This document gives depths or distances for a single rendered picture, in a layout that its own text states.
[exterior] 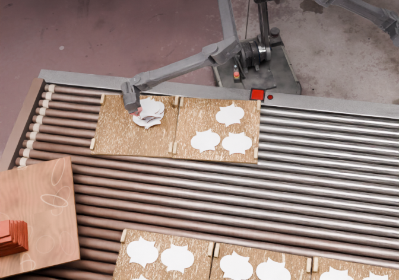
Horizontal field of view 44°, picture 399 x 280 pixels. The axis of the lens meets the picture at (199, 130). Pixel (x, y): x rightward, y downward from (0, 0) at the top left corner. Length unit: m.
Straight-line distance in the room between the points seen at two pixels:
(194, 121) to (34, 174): 0.80
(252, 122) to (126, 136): 0.63
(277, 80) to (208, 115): 1.07
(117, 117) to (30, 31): 2.04
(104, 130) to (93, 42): 1.73
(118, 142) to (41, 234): 0.58
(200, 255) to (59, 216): 0.65
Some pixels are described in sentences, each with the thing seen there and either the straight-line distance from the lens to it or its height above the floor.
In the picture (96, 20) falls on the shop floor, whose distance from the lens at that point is 4.33.
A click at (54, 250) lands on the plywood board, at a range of 2.24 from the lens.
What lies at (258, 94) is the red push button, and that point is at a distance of 2.56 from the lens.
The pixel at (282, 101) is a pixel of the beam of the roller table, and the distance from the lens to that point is 2.56.
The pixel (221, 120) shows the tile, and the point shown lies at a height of 0.94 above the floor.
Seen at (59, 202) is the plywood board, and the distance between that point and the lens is 2.32.
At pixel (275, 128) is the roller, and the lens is 2.47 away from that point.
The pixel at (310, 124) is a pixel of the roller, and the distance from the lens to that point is 2.50.
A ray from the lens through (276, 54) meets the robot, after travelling 3.60.
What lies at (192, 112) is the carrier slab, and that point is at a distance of 2.51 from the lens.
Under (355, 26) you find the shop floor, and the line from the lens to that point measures 4.15.
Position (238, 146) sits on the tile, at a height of 0.94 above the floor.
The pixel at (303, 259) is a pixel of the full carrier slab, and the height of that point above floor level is 0.94.
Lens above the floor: 3.06
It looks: 60 degrees down
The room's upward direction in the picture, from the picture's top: 9 degrees counter-clockwise
